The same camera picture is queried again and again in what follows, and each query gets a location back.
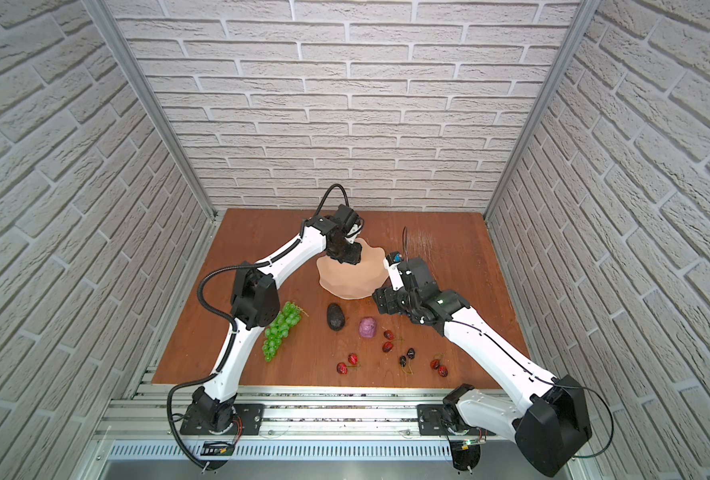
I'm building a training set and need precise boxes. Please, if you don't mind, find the pink wavy fruit bowl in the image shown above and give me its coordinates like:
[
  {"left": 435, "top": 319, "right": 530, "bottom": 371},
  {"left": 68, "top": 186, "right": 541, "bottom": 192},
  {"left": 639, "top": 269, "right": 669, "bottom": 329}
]
[{"left": 316, "top": 239, "right": 389, "bottom": 300}]

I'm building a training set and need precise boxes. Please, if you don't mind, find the purple plum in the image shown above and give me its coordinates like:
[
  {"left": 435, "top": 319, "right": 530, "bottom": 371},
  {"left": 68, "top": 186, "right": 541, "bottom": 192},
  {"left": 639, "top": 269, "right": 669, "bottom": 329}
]
[{"left": 358, "top": 317, "right": 378, "bottom": 339}]

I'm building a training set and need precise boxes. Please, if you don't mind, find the dark cherry pair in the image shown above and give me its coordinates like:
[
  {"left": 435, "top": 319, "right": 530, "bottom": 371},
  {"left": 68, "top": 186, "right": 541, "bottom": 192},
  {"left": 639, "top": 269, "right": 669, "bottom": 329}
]
[{"left": 399, "top": 348, "right": 416, "bottom": 368}]

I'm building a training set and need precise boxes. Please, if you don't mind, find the black avocado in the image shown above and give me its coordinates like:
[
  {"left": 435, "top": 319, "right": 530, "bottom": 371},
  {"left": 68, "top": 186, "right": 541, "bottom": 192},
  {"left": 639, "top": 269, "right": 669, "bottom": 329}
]
[{"left": 326, "top": 303, "right": 346, "bottom": 332}]

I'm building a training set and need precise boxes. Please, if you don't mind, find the green grape bunch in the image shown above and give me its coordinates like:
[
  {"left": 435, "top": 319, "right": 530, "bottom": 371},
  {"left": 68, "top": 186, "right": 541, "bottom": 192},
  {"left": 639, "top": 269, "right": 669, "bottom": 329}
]
[{"left": 262, "top": 302, "right": 306, "bottom": 362}]

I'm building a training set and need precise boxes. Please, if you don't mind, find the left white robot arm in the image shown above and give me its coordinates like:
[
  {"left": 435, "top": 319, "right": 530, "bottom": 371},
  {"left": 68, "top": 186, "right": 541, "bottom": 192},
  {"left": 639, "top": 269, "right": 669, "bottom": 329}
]
[{"left": 188, "top": 204, "right": 364, "bottom": 433}]

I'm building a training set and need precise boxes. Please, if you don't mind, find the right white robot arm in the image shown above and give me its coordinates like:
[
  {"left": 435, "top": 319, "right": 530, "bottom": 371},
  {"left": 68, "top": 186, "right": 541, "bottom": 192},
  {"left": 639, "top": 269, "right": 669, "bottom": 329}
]
[{"left": 373, "top": 252, "right": 592, "bottom": 477}]

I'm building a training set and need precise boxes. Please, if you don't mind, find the red cherry pair middle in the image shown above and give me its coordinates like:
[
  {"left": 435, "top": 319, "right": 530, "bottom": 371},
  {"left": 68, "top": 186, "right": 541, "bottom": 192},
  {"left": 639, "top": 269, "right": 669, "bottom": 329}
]
[{"left": 382, "top": 330, "right": 396, "bottom": 353}]

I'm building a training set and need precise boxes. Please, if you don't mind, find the red cherry pair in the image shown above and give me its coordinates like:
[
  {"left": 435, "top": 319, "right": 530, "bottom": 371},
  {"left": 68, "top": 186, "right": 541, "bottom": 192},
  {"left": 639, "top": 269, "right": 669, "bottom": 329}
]
[
  {"left": 430, "top": 358, "right": 449, "bottom": 377},
  {"left": 382, "top": 330, "right": 396, "bottom": 353},
  {"left": 336, "top": 353, "right": 360, "bottom": 375}
]

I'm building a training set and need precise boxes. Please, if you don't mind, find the red cherry pair right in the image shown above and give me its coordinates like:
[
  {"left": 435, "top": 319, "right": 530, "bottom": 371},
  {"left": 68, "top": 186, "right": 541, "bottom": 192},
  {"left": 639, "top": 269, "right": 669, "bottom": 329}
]
[{"left": 430, "top": 358, "right": 449, "bottom": 377}]

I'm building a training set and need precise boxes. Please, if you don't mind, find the red cherry pair front left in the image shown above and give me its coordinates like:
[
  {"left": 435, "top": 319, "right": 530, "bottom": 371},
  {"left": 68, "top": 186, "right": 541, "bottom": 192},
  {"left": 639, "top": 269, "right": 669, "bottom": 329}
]
[{"left": 336, "top": 353, "right": 360, "bottom": 375}]

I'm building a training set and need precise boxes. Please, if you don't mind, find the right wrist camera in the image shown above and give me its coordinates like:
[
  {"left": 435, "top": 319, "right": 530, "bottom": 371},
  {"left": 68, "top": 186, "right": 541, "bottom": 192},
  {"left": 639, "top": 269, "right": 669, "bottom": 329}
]
[{"left": 384, "top": 251, "right": 404, "bottom": 291}]

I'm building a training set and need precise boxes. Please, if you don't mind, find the right thin black cable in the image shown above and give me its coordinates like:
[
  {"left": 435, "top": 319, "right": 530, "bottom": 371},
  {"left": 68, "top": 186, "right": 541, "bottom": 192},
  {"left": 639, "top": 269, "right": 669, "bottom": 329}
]
[{"left": 401, "top": 226, "right": 615, "bottom": 460}]

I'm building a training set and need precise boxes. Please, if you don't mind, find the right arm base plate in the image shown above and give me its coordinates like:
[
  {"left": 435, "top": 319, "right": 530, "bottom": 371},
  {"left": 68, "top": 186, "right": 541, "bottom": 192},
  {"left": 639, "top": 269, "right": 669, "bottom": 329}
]
[{"left": 417, "top": 404, "right": 495, "bottom": 438}]

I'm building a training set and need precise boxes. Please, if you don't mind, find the left black corrugated cable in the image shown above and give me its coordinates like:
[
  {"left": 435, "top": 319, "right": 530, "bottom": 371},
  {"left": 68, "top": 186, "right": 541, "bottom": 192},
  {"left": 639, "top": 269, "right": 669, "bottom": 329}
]
[{"left": 166, "top": 183, "right": 351, "bottom": 472}]

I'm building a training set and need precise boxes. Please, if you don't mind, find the aluminium mounting rail frame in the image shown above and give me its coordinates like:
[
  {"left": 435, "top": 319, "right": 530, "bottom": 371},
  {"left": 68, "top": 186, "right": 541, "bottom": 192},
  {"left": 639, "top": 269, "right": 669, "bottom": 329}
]
[{"left": 76, "top": 374, "right": 537, "bottom": 479}]

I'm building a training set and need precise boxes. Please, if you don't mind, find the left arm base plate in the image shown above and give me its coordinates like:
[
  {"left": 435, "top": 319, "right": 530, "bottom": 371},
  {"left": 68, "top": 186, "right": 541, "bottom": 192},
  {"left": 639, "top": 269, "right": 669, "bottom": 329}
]
[{"left": 179, "top": 403, "right": 265, "bottom": 436}]

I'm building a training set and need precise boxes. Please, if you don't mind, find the left corner aluminium post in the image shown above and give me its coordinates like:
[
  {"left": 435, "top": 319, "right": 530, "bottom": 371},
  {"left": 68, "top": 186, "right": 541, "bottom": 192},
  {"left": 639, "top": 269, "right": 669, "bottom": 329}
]
[{"left": 84, "top": 0, "right": 218, "bottom": 221}]

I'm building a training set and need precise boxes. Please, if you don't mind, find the corner aluminium post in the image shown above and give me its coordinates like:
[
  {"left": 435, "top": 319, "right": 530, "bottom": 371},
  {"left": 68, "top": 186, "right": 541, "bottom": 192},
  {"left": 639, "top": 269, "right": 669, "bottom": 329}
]
[
  {"left": 84, "top": 0, "right": 218, "bottom": 221},
  {"left": 483, "top": 0, "right": 602, "bottom": 220}
]

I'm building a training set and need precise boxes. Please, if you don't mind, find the right corner aluminium post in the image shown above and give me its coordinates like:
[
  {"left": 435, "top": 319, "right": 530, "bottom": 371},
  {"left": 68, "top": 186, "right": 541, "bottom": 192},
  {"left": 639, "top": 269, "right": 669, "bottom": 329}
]
[{"left": 483, "top": 0, "right": 602, "bottom": 220}]

